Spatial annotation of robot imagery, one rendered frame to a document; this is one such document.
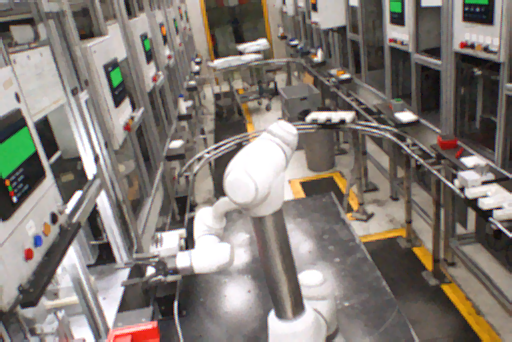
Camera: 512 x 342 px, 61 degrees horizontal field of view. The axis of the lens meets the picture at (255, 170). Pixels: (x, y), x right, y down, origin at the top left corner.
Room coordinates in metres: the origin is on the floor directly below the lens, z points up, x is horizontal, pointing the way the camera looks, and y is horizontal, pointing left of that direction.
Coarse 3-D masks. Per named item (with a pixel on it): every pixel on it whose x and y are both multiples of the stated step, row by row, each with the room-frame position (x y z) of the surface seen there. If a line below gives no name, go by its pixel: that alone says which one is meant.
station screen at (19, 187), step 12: (24, 120) 1.11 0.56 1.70; (0, 132) 0.98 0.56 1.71; (12, 132) 1.03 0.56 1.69; (0, 144) 0.96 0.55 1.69; (36, 156) 1.10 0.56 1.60; (24, 168) 1.02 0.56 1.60; (36, 168) 1.07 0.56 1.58; (12, 180) 0.95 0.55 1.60; (24, 180) 1.00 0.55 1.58; (36, 180) 1.05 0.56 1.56; (12, 192) 0.93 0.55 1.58; (24, 192) 0.98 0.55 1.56; (12, 204) 0.91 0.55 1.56
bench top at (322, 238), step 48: (192, 240) 2.11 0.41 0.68; (240, 240) 2.02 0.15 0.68; (336, 240) 1.87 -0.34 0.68; (192, 288) 1.68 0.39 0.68; (240, 288) 1.62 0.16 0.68; (336, 288) 1.51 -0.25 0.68; (384, 288) 1.45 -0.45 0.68; (192, 336) 1.37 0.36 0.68; (240, 336) 1.32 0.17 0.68; (384, 336) 1.20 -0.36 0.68
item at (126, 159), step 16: (80, 0) 2.10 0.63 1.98; (80, 16) 2.03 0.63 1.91; (112, 16) 2.60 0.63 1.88; (80, 32) 1.96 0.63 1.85; (112, 32) 2.49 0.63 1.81; (128, 80) 2.58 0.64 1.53; (128, 96) 2.48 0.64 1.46; (128, 144) 2.19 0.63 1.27; (144, 144) 2.85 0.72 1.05; (128, 160) 2.11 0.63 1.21; (144, 160) 2.85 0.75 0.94; (128, 176) 2.02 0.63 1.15; (128, 192) 1.95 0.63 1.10; (144, 192) 2.23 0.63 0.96
